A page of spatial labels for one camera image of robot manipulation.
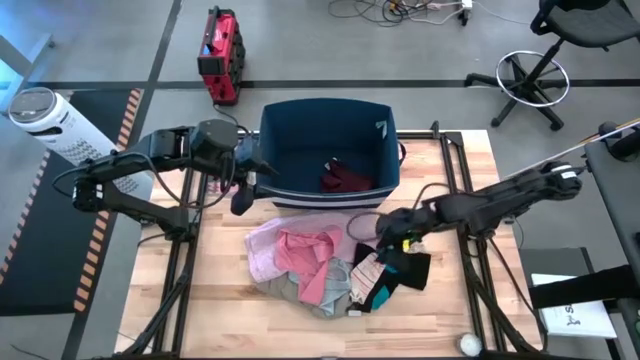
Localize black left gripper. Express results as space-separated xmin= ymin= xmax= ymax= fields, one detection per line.
xmin=230 ymin=137 xmax=280 ymax=217

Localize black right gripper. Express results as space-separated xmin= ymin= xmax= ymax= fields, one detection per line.
xmin=375 ymin=205 xmax=441 ymax=265

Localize black garment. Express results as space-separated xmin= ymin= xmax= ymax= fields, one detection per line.
xmin=352 ymin=242 xmax=432 ymax=314

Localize pink white striped sock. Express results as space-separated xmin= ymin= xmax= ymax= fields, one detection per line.
xmin=348 ymin=251 xmax=386 ymax=306

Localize teal garment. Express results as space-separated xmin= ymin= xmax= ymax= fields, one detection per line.
xmin=370 ymin=284 xmax=393 ymax=310

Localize grey garment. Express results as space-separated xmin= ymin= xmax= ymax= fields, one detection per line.
xmin=299 ymin=257 xmax=354 ymax=319

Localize pink shirt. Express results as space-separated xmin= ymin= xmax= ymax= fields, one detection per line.
xmin=274 ymin=225 xmax=344 ymax=306

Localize navy fabric storage bin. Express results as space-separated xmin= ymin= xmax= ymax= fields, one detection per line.
xmin=254 ymin=97 xmax=404 ymax=210

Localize khaki garment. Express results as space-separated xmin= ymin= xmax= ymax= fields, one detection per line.
xmin=255 ymin=273 xmax=351 ymax=321

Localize maroon garment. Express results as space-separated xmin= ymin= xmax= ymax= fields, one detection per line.
xmin=319 ymin=158 xmax=375 ymax=194

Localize small white ball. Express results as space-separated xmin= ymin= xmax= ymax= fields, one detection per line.
xmin=457 ymin=332 xmax=484 ymax=358

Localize red tool case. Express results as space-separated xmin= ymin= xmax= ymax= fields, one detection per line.
xmin=196 ymin=5 xmax=247 ymax=107

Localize white printed paper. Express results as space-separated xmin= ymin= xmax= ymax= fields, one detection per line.
xmin=530 ymin=273 xmax=619 ymax=340

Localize white tower air purifier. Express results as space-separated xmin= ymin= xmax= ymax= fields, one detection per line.
xmin=7 ymin=86 xmax=155 ymax=199

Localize black mat with orange stripes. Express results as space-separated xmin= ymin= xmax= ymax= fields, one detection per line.
xmin=0 ymin=88 xmax=144 ymax=317

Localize black side table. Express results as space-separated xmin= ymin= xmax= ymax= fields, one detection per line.
xmin=518 ymin=139 xmax=640 ymax=360

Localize yellow white rod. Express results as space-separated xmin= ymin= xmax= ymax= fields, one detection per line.
xmin=504 ymin=117 xmax=640 ymax=179

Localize black office chair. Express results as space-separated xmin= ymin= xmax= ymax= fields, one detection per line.
xmin=464 ymin=0 xmax=640 ymax=133

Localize black radio power cable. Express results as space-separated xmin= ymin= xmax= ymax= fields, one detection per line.
xmin=212 ymin=102 xmax=252 ymax=134

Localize black aluminium table frame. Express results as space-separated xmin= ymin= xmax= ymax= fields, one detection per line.
xmin=117 ymin=119 xmax=547 ymax=360

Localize black strap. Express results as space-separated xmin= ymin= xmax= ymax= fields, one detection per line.
xmin=528 ymin=264 xmax=640 ymax=310

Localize tangled floor cables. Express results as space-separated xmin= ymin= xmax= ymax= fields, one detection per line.
xmin=327 ymin=0 xmax=464 ymax=28

